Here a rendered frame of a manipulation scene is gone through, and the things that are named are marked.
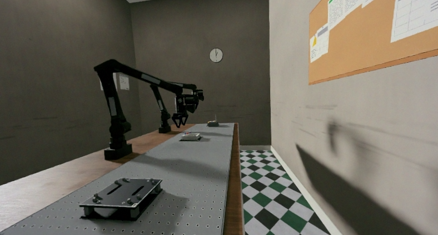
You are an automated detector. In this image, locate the white grid rack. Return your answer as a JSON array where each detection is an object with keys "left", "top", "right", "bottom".
[{"left": 182, "top": 133, "right": 200, "bottom": 140}]

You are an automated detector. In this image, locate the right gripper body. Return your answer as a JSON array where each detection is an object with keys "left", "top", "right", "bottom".
[{"left": 172, "top": 104, "right": 188, "bottom": 118}]

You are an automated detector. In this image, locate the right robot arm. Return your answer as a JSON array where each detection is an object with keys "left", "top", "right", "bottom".
[{"left": 94, "top": 59, "right": 196, "bottom": 153}]

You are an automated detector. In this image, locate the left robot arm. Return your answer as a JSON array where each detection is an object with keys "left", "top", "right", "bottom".
[{"left": 150, "top": 82, "right": 204, "bottom": 129}]

